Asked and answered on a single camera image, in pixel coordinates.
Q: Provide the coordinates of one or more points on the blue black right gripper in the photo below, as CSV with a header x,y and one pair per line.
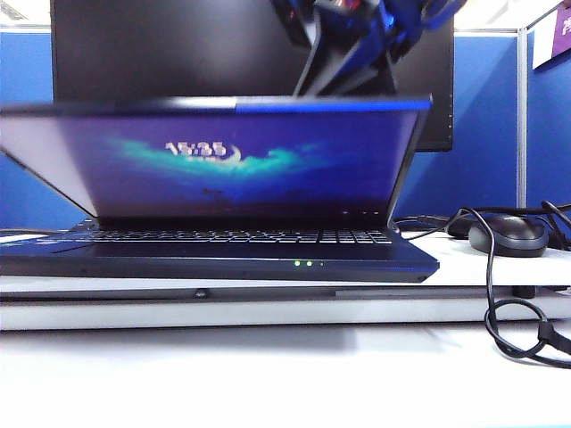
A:
x,y
401,18

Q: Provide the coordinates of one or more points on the black Hasee laptop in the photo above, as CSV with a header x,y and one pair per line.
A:
x,y
223,178

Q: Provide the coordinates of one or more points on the black ASUS monitor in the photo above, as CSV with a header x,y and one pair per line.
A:
x,y
134,44

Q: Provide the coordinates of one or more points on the white purple poster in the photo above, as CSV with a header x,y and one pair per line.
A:
x,y
553,40

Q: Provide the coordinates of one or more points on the blue office partition panel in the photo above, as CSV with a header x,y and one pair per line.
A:
x,y
548,134
27,134

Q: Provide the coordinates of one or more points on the black grey computer mouse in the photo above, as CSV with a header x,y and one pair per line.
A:
x,y
508,234

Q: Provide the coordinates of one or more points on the silver partition post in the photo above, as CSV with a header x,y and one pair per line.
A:
x,y
523,134

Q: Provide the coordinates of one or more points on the dark grey desk rail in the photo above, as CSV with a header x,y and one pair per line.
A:
x,y
267,293

